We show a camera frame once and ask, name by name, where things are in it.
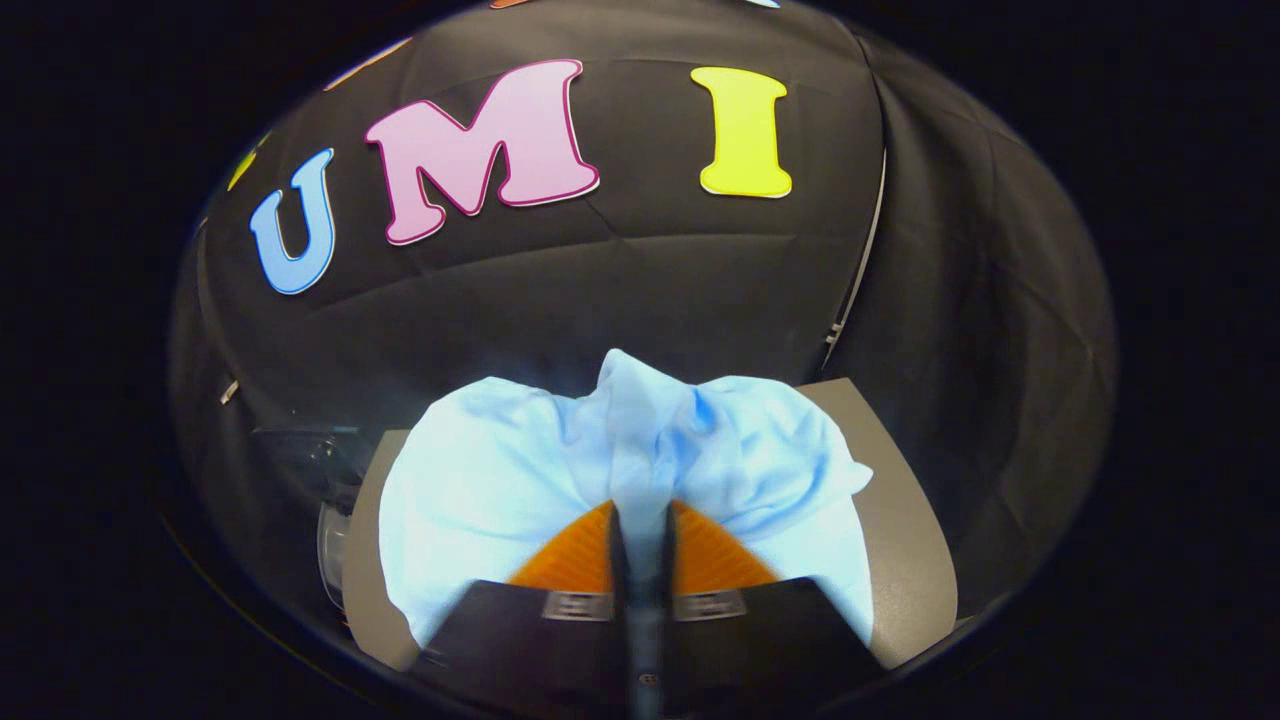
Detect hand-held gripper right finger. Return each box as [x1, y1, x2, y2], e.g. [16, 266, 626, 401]
[640, 500, 886, 720]

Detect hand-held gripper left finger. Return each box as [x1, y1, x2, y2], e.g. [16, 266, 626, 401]
[415, 500, 641, 720]

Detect light blue shirt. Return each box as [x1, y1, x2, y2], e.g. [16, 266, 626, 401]
[378, 348, 876, 649]

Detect grey washing machine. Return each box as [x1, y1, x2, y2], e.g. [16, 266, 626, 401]
[250, 426, 367, 613]

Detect grey stand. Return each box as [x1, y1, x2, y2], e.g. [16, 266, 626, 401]
[342, 378, 959, 671]

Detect black backdrop cloth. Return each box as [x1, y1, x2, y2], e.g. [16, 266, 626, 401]
[170, 0, 1119, 621]

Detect white backdrop frame pole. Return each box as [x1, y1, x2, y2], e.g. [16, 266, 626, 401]
[822, 150, 889, 373]

